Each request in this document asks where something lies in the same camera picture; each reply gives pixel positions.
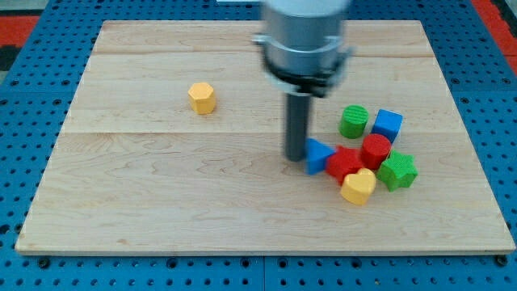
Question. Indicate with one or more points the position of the blue triangle block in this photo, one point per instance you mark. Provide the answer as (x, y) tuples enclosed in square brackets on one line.
[(317, 154)]

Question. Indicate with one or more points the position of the yellow heart block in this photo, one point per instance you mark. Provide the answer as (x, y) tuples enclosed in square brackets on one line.
[(357, 188)]

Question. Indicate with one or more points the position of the green star block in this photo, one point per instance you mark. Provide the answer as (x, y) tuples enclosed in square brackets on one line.
[(397, 171)]

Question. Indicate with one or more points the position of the yellow hexagon block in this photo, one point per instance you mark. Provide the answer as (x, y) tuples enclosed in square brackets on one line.
[(202, 98)]

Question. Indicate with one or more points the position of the red cylinder block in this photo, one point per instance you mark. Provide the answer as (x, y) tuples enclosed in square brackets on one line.
[(374, 150)]

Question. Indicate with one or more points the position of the green cylinder block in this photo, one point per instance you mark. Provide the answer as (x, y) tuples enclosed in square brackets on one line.
[(353, 121)]

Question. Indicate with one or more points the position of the red star block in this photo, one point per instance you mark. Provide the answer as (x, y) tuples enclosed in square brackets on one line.
[(343, 162)]

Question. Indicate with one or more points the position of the wooden board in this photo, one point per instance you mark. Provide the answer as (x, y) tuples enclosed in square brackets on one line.
[(136, 172)]

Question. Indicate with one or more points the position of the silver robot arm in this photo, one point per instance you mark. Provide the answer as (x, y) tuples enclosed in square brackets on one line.
[(303, 54)]

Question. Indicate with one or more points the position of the blue cube block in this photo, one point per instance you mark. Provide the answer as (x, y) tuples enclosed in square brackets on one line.
[(387, 124)]

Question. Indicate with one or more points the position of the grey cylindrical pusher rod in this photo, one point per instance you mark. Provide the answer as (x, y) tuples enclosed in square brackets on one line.
[(297, 113)]

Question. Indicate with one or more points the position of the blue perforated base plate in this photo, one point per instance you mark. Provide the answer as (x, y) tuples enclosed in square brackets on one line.
[(39, 86)]

